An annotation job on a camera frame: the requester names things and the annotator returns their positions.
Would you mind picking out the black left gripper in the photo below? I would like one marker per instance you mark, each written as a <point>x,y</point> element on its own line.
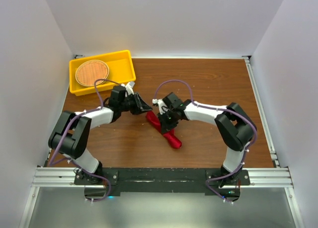
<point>137,110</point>

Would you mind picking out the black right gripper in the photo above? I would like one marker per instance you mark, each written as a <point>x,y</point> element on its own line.
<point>166,126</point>

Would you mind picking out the red cloth napkin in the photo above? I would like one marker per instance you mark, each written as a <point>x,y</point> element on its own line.
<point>172,140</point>

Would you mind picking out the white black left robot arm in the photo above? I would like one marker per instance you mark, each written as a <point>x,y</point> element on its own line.
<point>70,134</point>

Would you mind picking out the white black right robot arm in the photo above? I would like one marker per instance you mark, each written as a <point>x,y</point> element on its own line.
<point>235,127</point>

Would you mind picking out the yellow plastic tray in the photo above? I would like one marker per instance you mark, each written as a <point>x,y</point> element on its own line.
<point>121,70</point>

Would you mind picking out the round woven coaster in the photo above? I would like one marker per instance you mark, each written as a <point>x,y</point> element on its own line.
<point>91,73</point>

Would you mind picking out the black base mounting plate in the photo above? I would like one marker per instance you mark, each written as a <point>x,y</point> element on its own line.
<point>174,180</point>

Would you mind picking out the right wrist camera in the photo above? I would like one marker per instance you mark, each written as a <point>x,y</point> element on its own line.
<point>161,105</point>

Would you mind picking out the aluminium frame rail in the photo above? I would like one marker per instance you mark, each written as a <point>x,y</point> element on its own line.
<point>58,199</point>

